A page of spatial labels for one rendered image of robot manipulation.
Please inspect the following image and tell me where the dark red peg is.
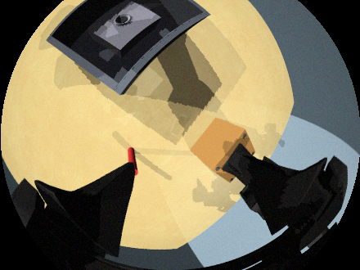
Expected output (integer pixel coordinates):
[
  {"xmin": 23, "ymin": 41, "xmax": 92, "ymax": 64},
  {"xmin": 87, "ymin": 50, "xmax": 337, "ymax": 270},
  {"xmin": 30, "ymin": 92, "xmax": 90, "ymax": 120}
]
[{"xmin": 128, "ymin": 147, "xmax": 137, "ymax": 175}]

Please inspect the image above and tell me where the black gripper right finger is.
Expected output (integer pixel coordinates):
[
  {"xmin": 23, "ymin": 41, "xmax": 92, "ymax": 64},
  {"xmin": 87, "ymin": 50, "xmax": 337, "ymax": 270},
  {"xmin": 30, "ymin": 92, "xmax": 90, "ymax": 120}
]
[{"xmin": 238, "ymin": 155, "xmax": 327, "ymax": 234}]

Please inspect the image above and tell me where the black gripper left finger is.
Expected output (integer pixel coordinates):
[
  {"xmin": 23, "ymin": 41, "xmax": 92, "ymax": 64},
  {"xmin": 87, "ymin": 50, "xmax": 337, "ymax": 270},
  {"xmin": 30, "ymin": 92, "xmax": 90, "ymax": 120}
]
[{"xmin": 34, "ymin": 161, "xmax": 135, "ymax": 257}]

